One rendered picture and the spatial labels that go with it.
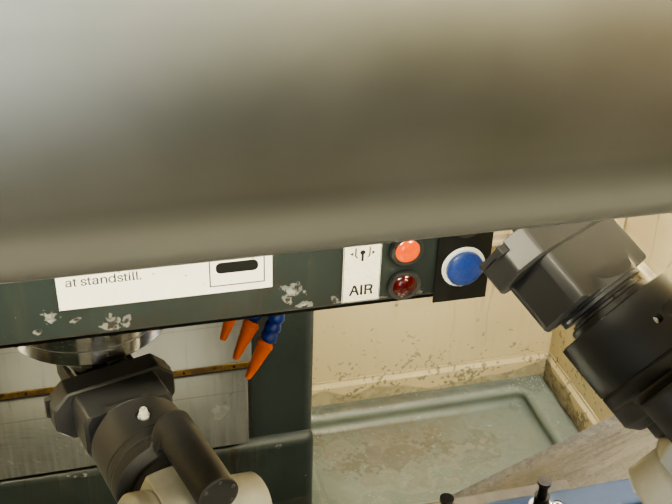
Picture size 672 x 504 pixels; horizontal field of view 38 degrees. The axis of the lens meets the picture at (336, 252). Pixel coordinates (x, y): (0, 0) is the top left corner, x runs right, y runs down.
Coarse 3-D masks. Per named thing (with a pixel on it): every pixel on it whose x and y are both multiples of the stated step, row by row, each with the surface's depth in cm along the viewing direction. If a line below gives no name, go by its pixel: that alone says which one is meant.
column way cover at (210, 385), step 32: (0, 352) 144; (160, 352) 151; (192, 352) 153; (224, 352) 154; (0, 384) 147; (32, 384) 148; (192, 384) 157; (224, 384) 158; (0, 416) 151; (32, 416) 152; (192, 416) 160; (224, 416) 162; (0, 448) 154; (32, 448) 155; (64, 448) 157
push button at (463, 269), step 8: (456, 256) 75; (464, 256) 75; (472, 256) 75; (448, 264) 75; (456, 264) 75; (464, 264) 75; (472, 264) 75; (448, 272) 75; (456, 272) 75; (464, 272) 75; (472, 272) 75; (480, 272) 76; (456, 280) 75; (464, 280) 76; (472, 280) 76
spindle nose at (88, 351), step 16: (112, 336) 87; (128, 336) 88; (144, 336) 90; (32, 352) 87; (48, 352) 87; (64, 352) 86; (80, 352) 86; (96, 352) 87; (112, 352) 88; (128, 352) 89
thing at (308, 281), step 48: (432, 240) 74; (0, 288) 67; (48, 288) 68; (288, 288) 73; (336, 288) 74; (384, 288) 75; (432, 288) 76; (0, 336) 69; (48, 336) 70; (96, 336) 72
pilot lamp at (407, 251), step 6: (402, 246) 73; (408, 246) 73; (414, 246) 73; (396, 252) 73; (402, 252) 73; (408, 252) 73; (414, 252) 73; (402, 258) 73; (408, 258) 74; (414, 258) 74
